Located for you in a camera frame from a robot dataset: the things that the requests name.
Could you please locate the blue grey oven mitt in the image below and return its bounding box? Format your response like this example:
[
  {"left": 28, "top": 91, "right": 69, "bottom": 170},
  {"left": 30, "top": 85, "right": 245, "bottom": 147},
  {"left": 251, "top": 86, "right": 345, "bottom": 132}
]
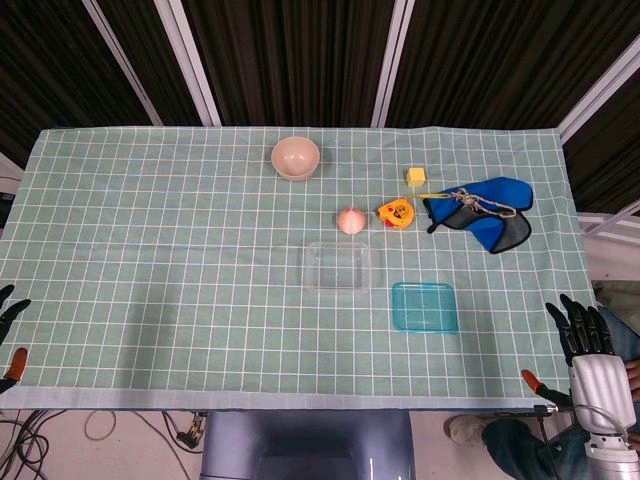
[{"left": 423, "top": 176, "right": 534, "bottom": 255}]

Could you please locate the white frame rail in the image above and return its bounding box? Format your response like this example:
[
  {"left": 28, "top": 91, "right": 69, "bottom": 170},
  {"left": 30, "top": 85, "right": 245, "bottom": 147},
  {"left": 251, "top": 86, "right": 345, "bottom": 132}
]
[{"left": 574, "top": 199, "right": 640, "bottom": 239}]

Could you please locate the clear plastic container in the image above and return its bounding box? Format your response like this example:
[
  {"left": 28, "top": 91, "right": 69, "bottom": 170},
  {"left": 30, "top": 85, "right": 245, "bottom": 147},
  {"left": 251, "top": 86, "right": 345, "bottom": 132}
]
[{"left": 302, "top": 241, "right": 374, "bottom": 294}]

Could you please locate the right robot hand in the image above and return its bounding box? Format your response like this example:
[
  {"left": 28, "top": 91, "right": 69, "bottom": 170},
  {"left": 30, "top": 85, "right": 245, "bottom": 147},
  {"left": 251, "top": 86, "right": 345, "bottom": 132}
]
[{"left": 521, "top": 293, "right": 630, "bottom": 441}]

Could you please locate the beige bowl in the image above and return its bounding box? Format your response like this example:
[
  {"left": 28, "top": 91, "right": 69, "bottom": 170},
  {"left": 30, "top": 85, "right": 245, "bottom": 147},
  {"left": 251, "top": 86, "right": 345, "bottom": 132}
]
[{"left": 271, "top": 137, "right": 321, "bottom": 182}]

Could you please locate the blue container lid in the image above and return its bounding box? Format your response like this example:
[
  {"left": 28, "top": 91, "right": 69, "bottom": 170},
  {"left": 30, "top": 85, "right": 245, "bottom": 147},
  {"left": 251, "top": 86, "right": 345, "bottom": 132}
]
[{"left": 391, "top": 281, "right": 460, "bottom": 335}]

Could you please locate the thin grey frame post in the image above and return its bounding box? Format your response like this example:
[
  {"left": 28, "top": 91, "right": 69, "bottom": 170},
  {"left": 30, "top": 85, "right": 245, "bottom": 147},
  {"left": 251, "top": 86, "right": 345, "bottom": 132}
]
[{"left": 82, "top": 0, "right": 164, "bottom": 126}]

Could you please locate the bystander bare hand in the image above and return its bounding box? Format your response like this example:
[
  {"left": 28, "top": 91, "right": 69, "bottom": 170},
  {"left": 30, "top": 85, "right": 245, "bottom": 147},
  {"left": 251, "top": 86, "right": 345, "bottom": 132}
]
[{"left": 624, "top": 359, "right": 640, "bottom": 401}]

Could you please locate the black pleated curtain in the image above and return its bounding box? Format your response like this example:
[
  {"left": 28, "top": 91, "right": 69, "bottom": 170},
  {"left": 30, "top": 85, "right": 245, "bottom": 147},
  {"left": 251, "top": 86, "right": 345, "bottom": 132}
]
[{"left": 0, "top": 0, "right": 640, "bottom": 214}]

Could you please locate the yellow tape measure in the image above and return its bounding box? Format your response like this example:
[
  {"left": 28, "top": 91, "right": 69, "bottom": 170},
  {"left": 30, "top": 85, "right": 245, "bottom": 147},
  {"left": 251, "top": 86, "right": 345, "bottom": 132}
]
[{"left": 376, "top": 192, "right": 454, "bottom": 230}]

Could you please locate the pink peach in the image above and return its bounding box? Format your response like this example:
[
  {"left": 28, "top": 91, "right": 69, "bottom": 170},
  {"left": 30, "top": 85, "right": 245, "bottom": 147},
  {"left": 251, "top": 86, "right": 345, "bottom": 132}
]
[{"left": 338, "top": 207, "right": 367, "bottom": 235}]

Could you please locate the black floor cable bundle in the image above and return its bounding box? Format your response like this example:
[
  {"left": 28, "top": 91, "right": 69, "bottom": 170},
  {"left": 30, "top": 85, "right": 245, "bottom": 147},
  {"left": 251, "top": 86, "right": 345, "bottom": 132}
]
[{"left": 0, "top": 409, "right": 51, "bottom": 480}]

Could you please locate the white sneaker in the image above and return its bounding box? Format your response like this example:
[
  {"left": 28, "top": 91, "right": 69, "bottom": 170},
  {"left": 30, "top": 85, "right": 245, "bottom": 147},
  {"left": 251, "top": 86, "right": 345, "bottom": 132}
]
[{"left": 444, "top": 413, "right": 494, "bottom": 444}]

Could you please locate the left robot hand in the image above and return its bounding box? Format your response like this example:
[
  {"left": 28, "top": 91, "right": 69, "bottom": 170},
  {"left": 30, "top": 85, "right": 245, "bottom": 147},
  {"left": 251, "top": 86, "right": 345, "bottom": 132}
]
[{"left": 0, "top": 284, "right": 32, "bottom": 396}]

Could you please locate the black yellow plug cable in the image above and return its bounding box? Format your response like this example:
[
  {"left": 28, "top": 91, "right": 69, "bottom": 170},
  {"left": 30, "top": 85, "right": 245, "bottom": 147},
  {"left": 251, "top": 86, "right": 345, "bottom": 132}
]
[{"left": 134, "top": 410, "right": 207, "bottom": 454}]

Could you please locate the white frame post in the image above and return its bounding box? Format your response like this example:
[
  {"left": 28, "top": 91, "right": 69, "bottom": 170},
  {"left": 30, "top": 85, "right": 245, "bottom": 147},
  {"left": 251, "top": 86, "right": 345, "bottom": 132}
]
[
  {"left": 370, "top": 0, "right": 416, "bottom": 129},
  {"left": 558, "top": 37, "right": 640, "bottom": 141},
  {"left": 154, "top": 0, "right": 222, "bottom": 126}
]

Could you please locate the green checked tablecloth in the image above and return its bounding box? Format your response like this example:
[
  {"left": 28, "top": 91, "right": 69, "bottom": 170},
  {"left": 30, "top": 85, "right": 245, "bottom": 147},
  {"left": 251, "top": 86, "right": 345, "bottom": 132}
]
[{"left": 0, "top": 124, "right": 624, "bottom": 414}]

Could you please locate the beige twine rope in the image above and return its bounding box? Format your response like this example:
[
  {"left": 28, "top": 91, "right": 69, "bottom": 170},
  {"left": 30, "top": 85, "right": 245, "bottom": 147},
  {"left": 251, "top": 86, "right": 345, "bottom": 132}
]
[{"left": 449, "top": 188, "right": 517, "bottom": 219}]

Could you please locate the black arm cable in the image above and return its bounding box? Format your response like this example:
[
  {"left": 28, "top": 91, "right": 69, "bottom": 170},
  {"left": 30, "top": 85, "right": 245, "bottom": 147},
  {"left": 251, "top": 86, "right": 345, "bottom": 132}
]
[{"left": 532, "top": 402, "right": 576, "bottom": 451}]

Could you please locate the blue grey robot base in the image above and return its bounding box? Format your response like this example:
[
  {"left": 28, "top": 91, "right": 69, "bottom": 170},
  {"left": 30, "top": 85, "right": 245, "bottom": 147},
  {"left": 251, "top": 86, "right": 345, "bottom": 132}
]
[{"left": 199, "top": 409, "right": 416, "bottom": 480}]

